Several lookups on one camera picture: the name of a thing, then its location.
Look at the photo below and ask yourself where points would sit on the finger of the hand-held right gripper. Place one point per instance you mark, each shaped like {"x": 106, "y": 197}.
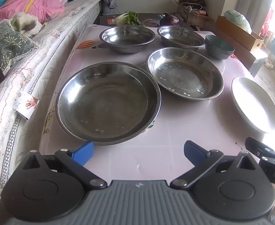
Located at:
{"x": 257, "y": 147}

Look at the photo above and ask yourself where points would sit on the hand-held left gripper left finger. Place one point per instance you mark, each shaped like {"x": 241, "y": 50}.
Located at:
{"x": 83, "y": 153}

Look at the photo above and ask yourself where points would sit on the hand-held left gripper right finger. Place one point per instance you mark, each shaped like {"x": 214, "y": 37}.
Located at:
{"x": 195, "y": 153}

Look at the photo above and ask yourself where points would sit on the white ceramic plate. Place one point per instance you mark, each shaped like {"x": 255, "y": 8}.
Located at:
{"x": 252, "y": 100}

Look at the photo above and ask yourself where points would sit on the large stainless steel plate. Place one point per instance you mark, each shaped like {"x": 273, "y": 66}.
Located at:
{"x": 104, "y": 103}

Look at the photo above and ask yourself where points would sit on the medium stainless steel plate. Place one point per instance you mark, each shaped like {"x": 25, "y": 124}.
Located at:
{"x": 184, "y": 75}

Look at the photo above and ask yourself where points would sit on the teal ceramic bowl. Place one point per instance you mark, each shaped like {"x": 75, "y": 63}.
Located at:
{"x": 218, "y": 50}

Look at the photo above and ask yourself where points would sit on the stainless steel bowl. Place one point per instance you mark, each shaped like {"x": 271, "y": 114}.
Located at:
{"x": 125, "y": 36}
{"x": 179, "y": 36}

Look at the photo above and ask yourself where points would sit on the paper mattress tag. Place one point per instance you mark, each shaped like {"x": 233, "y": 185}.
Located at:
{"x": 27, "y": 105}

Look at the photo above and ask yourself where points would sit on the brown low cabinet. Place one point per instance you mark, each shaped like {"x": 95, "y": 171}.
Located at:
{"x": 247, "y": 56}

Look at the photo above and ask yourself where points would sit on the long brown box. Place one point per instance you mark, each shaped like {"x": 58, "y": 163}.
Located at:
{"x": 240, "y": 35}

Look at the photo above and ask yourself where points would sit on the white quilted mattress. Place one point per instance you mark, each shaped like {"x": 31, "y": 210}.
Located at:
{"x": 64, "y": 30}

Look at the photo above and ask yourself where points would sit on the wrapped napa cabbage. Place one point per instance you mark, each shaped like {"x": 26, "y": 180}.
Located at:
{"x": 238, "y": 20}

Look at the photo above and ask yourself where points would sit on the grey leaf-patterned pillow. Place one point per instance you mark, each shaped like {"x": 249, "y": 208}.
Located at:
{"x": 8, "y": 44}

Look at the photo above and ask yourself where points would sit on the open cardboard box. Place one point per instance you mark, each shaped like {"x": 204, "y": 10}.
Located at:
{"x": 193, "y": 18}

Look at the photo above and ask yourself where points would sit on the orange card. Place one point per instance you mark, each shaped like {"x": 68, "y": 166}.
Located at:
{"x": 111, "y": 21}

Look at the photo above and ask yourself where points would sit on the red cabbage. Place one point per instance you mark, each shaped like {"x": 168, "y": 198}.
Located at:
{"x": 170, "y": 20}

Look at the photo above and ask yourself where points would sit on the white fleece garment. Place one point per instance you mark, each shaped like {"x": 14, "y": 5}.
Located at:
{"x": 27, "y": 24}

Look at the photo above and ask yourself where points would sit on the pink small item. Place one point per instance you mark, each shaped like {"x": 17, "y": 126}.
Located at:
{"x": 202, "y": 12}

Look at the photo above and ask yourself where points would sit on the dark side table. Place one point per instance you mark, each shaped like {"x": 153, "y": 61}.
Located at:
{"x": 149, "y": 20}

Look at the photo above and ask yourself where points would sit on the bok choy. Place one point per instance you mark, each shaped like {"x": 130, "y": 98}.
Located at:
{"x": 127, "y": 18}

